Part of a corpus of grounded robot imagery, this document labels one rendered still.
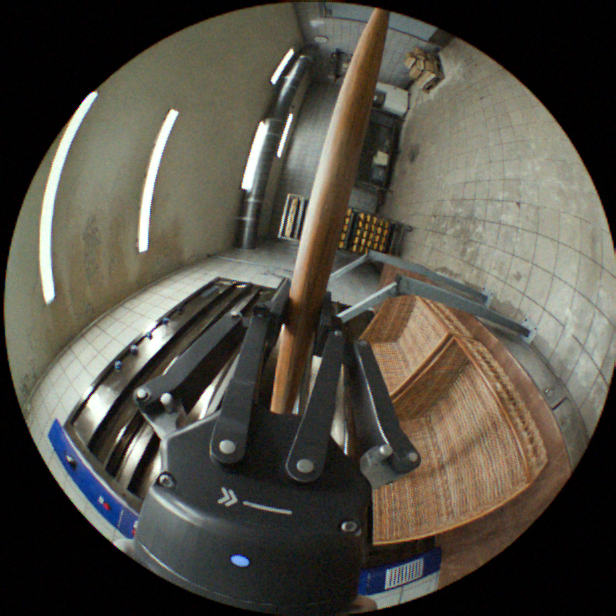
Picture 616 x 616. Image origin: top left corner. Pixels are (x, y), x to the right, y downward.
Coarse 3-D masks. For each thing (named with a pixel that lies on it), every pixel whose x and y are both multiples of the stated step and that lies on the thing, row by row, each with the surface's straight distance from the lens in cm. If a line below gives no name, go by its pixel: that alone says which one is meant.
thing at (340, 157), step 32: (384, 32) 36; (352, 64) 24; (352, 96) 19; (352, 128) 17; (320, 160) 17; (352, 160) 16; (320, 192) 16; (320, 224) 15; (320, 256) 16; (320, 288) 16; (288, 320) 18; (288, 352) 20; (288, 384) 23
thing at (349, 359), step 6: (336, 318) 18; (336, 324) 17; (342, 324) 17; (330, 330) 16; (342, 330) 16; (348, 342) 15; (324, 348) 15; (348, 348) 14; (348, 354) 14; (354, 354) 14; (342, 360) 15; (348, 360) 15; (354, 360) 14; (348, 366) 15; (354, 366) 15
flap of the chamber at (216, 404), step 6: (282, 288) 151; (276, 294) 139; (276, 300) 134; (264, 354) 115; (234, 366) 79; (228, 372) 77; (228, 378) 75; (222, 384) 73; (222, 390) 71; (216, 396) 70; (222, 396) 69; (216, 402) 68; (222, 402) 70; (210, 408) 67; (216, 408) 67
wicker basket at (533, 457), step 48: (432, 384) 78; (480, 384) 75; (432, 432) 91; (480, 432) 73; (528, 432) 58; (432, 480) 83; (480, 480) 74; (528, 480) 50; (384, 528) 75; (432, 528) 74
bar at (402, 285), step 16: (368, 256) 106; (384, 256) 107; (336, 272) 107; (416, 272) 116; (432, 272) 120; (384, 288) 62; (400, 288) 61; (416, 288) 63; (432, 288) 65; (464, 288) 137; (368, 304) 61; (448, 304) 71; (464, 304) 75; (480, 304) 87; (496, 320) 93; (512, 320) 108; (528, 320) 132; (528, 336) 130; (304, 384) 45; (304, 400) 42
